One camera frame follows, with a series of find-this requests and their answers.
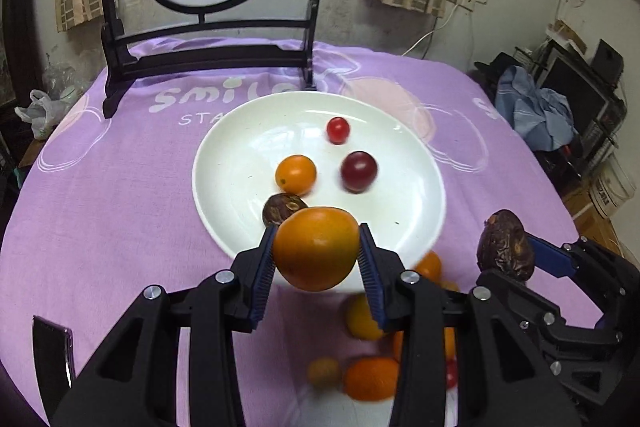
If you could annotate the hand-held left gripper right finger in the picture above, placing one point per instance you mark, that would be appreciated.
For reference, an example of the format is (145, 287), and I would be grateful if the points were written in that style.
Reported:
(371, 279)

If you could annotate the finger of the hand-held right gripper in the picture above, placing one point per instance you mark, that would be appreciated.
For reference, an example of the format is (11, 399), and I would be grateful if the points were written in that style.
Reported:
(550, 255)
(515, 294)

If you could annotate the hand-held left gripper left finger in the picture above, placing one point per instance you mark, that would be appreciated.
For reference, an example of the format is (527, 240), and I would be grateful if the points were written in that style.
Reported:
(262, 279)

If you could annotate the yellow-orange kumquat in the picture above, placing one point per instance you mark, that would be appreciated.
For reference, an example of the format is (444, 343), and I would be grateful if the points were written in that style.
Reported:
(362, 317)

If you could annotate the brown wrinkled date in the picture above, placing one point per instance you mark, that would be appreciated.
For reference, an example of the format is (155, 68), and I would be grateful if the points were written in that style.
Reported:
(505, 247)

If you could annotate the small orange kumquat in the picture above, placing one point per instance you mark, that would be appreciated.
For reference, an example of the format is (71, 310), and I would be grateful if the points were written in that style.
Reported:
(429, 268)
(296, 174)
(450, 344)

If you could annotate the large orange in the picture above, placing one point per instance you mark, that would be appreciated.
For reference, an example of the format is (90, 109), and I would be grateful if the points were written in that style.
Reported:
(316, 248)

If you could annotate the white plate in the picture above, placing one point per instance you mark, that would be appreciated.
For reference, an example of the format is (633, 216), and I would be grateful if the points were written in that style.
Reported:
(240, 147)
(325, 332)

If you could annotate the brown wrinkled passion fruit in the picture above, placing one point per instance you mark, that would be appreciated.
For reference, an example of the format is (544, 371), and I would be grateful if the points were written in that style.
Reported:
(282, 208)

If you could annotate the small orange mandarin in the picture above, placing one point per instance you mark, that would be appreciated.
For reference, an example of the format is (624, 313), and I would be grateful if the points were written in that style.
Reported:
(371, 378)

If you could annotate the red cherry tomato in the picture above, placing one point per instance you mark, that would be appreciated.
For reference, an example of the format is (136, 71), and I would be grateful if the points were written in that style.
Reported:
(338, 130)
(451, 374)

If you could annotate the small yellow-green fruit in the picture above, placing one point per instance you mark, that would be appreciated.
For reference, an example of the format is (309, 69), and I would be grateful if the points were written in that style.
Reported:
(324, 372)

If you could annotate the dark red plum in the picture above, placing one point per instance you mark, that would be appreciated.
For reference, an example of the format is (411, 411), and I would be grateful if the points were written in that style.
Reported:
(358, 171)

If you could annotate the blue cloth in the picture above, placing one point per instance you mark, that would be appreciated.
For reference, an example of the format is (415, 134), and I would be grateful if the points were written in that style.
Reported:
(537, 109)

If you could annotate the black monitor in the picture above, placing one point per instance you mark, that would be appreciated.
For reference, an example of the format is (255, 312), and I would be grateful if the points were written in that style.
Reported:
(580, 87)

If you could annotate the black hat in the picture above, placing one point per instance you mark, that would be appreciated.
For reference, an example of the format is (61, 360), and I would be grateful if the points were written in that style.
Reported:
(495, 67)

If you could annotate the white plastic bag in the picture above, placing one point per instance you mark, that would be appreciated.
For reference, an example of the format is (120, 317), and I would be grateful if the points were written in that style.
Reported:
(40, 109)

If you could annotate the dark wooden framed cabinet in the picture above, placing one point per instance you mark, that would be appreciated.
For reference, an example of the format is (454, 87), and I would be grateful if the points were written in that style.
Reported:
(20, 37)

